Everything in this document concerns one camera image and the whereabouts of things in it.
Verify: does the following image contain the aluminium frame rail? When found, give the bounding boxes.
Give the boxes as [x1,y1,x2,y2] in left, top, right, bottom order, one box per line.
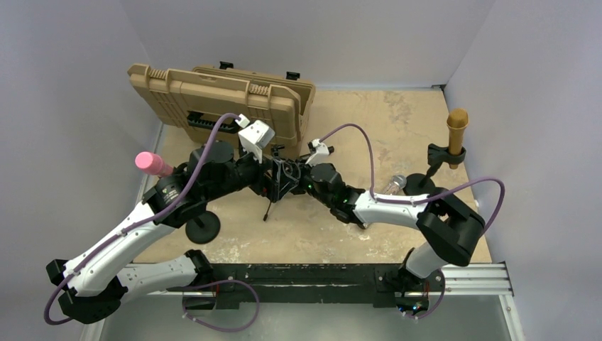
[442,263,514,296]

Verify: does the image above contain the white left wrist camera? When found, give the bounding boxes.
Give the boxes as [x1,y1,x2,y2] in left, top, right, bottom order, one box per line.
[236,117,275,163]

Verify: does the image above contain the black mounting rail base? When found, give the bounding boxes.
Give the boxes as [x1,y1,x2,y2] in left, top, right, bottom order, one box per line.
[182,264,444,311]

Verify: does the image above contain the silver mesh glitter microphone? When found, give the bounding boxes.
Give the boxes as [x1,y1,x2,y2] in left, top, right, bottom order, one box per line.
[379,174,407,195]

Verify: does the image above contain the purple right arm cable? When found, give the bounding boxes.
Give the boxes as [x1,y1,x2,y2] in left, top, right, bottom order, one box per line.
[319,123,506,237]

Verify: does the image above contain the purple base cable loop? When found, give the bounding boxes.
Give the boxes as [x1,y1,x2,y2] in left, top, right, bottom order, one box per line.
[182,280,260,334]

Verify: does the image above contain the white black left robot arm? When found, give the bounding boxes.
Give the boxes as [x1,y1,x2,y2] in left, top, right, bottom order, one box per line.
[46,141,276,324]

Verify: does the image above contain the black round base stand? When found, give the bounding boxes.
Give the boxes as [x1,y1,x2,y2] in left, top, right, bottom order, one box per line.
[185,211,221,244]

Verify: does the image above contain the black tripod shock mount stand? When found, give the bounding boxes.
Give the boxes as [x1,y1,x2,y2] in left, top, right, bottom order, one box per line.
[263,144,302,222]

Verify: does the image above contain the tan plastic hard case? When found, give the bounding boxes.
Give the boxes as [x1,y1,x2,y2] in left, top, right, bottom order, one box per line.
[127,62,316,158]

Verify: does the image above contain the black round gold-mic stand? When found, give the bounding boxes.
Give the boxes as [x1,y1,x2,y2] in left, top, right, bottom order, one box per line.
[403,144,466,195]

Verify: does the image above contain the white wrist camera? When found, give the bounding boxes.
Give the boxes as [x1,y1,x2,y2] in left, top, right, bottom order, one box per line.
[305,139,331,166]
[236,117,275,163]

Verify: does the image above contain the gold microphone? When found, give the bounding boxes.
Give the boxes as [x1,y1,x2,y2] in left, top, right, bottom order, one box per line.
[447,108,469,156]

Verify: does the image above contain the black case carry handle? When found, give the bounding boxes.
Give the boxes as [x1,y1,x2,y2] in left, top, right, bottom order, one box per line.
[187,111,241,134]

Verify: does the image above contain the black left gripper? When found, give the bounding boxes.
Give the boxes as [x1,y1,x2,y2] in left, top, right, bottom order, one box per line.
[204,145,297,202]

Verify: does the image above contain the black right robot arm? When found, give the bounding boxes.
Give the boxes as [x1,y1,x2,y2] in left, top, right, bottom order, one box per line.
[299,163,486,289]

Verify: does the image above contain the pink microphone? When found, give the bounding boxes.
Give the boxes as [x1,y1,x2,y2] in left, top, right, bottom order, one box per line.
[134,151,174,178]

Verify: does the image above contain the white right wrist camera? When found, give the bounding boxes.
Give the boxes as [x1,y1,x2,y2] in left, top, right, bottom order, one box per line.
[305,139,331,166]

